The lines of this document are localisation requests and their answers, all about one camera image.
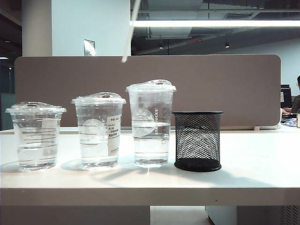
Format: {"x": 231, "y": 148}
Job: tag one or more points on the black mesh pen holder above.
{"x": 199, "y": 164}

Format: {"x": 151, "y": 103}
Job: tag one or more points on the white paper straw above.
{"x": 130, "y": 35}

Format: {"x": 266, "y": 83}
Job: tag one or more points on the large clear cup lid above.
{"x": 150, "y": 87}

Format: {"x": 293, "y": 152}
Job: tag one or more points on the large clear Starbucks cup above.
{"x": 150, "y": 145}

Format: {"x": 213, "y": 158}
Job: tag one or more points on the medium clear cup lid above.
{"x": 98, "y": 99}

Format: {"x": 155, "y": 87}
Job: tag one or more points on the medium clear labelled cup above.
{"x": 93, "y": 150}

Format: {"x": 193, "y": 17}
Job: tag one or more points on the small clear cup lid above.
{"x": 35, "y": 108}

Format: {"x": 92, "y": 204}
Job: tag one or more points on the small clear plastic cup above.
{"x": 35, "y": 152}

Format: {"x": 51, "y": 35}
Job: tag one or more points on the brown fabric desk partition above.
{"x": 211, "y": 82}

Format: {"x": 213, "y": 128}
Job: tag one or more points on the red illuminated ceiling sign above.
{"x": 194, "y": 41}

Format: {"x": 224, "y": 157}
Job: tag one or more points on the black ceiling spot lamp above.
{"x": 227, "y": 45}

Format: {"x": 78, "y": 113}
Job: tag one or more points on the long ceiling light strip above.
{"x": 211, "y": 23}

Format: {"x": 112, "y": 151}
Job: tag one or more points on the brown desk support panel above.
{"x": 70, "y": 215}

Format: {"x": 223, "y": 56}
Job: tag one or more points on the black computer monitor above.
{"x": 287, "y": 96}

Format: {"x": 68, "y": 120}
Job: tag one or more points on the seated person in background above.
{"x": 296, "y": 104}

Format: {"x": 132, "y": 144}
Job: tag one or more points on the small box with dark lid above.
{"x": 298, "y": 120}

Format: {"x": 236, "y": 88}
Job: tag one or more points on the grey ceiling ventilation duct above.
{"x": 164, "y": 32}

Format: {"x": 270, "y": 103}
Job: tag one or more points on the silver wall plaque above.
{"x": 89, "y": 48}

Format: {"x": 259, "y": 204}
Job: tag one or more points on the under-desk pedestal cabinet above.
{"x": 257, "y": 215}

